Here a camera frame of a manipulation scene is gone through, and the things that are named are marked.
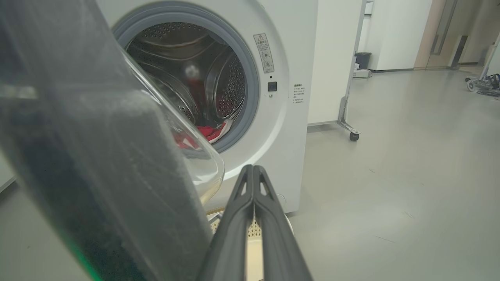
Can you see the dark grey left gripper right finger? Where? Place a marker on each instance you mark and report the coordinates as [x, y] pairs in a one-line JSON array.
[[277, 242]]

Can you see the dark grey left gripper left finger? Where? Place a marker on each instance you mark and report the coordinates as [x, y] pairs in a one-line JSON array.
[[230, 242]]

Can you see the red and white jersey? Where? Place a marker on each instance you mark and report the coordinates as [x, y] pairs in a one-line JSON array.
[[211, 132]]

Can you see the washing machine glass door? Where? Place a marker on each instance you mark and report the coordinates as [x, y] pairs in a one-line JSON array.
[[78, 156]]

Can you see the cream perforated laundry basket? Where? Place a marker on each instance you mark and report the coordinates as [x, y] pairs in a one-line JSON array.
[[254, 257]]

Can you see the white front-load washing machine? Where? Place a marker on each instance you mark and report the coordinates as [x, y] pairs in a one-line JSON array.
[[273, 128]]

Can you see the stainless steel washing machine drum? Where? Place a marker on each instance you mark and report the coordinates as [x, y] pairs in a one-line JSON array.
[[175, 58]]

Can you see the metal leg with caster wheel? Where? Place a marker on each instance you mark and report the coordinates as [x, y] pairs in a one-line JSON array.
[[343, 117]]

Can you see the white box on floor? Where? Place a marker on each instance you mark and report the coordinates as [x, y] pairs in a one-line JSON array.
[[362, 73]]

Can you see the grey warning sticker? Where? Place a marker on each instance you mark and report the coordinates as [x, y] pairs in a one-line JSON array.
[[264, 52]]

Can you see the white partition panel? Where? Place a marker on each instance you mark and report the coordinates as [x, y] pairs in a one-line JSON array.
[[332, 58]]

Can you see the black waste bin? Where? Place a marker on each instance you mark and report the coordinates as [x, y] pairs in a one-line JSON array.
[[363, 60]]

